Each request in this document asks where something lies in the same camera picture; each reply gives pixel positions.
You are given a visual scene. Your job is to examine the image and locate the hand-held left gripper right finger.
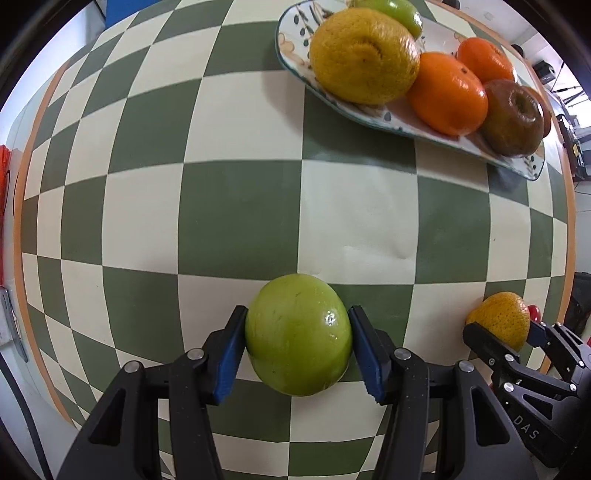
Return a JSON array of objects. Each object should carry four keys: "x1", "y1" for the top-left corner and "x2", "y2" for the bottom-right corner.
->
[{"x1": 347, "y1": 305, "x2": 539, "y2": 480}]

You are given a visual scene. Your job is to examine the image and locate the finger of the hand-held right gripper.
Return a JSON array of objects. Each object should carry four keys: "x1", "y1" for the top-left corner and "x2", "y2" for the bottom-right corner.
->
[
  {"x1": 462, "y1": 322, "x2": 528, "y2": 393},
  {"x1": 529, "y1": 322, "x2": 591, "y2": 377}
]

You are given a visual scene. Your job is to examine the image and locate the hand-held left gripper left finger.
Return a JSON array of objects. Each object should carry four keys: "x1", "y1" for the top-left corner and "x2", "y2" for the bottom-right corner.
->
[{"x1": 55, "y1": 305, "x2": 249, "y2": 480}]

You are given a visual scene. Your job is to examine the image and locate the small yellow orange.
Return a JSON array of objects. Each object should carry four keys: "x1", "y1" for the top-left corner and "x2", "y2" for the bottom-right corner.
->
[{"x1": 466, "y1": 292, "x2": 532, "y2": 353}]

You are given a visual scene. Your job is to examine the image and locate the green apple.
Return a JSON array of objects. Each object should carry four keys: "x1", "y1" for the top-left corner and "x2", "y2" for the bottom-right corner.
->
[
  {"x1": 347, "y1": 0, "x2": 424, "y2": 39},
  {"x1": 244, "y1": 273, "x2": 354, "y2": 398}
]

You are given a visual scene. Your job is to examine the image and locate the reddish brown apple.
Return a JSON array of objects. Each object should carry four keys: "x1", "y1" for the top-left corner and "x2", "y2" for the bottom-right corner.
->
[{"x1": 522, "y1": 85, "x2": 554, "y2": 140}]

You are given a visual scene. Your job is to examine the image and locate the orange tangerine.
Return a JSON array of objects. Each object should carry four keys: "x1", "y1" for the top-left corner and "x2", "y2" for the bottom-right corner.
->
[
  {"x1": 456, "y1": 37, "x2": 517, "y2": 86},
  {"x1": 406, "y1": 52, "x2": 489, "y2": 137}
]

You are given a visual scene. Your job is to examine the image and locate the large yellow orange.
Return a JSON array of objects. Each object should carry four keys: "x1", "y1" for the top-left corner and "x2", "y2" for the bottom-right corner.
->
[{"x1": 308, "y1": 8, "x2": 422, "y2": 105}]

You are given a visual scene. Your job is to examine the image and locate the floral oval plate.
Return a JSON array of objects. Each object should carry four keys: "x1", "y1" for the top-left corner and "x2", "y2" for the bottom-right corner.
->
[{"x1": 276, "y1": 0, "x2": 548, "y2": 182}]

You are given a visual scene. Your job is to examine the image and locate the green checkered tablecloth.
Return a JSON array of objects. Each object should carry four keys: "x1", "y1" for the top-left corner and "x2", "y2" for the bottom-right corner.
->
[{"x1": 13, "y1": 0, "x2": 578, "y2": 480}]

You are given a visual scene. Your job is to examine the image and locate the grey-blue smartphone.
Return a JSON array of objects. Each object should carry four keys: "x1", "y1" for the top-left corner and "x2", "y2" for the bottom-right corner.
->
[{"x1": 0, "y1": 286, "x2": 29, "y2": 363}]

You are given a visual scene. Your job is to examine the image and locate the red plastic bag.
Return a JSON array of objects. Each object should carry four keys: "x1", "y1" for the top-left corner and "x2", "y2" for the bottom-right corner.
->
[{"x1": 0, "y1": 145, "x2": 12, "y2": 283}]

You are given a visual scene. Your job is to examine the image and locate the black cable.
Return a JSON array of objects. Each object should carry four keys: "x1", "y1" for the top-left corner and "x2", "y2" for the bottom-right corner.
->
[{"x1": 0, "y1": 354, "x2": 52, "y2": 480}]

